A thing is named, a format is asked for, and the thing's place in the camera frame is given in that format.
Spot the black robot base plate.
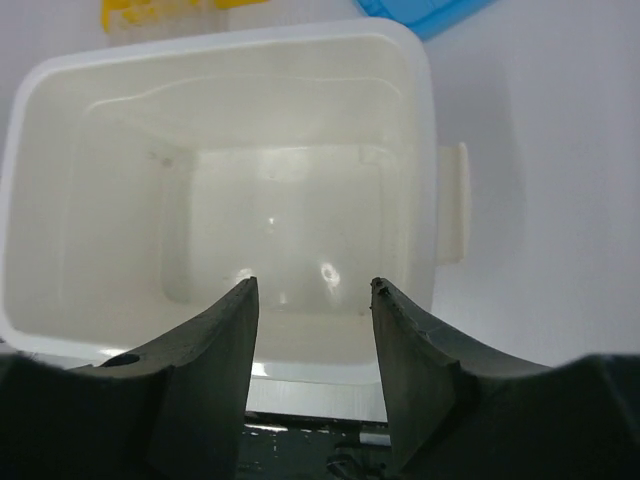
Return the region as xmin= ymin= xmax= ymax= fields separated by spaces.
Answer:
xmin=236 ymin=412 xmax=399 ymax=479

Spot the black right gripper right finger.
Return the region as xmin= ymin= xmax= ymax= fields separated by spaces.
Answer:
xmin=371 ymin=278 xmax=639 ymax=479

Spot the blue plastic bin lid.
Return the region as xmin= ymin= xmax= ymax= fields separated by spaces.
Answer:
xmin=355 ymin=0 xmax=493 ymax=40

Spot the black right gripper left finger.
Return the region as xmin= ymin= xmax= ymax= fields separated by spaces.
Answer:
xmin=1 ymin=278 xmax=259 ymax=479

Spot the white plastic storage bin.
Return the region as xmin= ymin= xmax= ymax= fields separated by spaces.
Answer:
xmin=0 ymin=18 xmax=472 ymax=386

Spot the clear plastic tube rack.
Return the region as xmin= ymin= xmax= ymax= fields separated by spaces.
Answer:
xmin=105 ymin=11 xmax=230 ymax=46

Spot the yellow test tube rack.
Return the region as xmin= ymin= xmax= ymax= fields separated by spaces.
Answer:
xmin=100 ymin=0 xmax=262 ymax=33

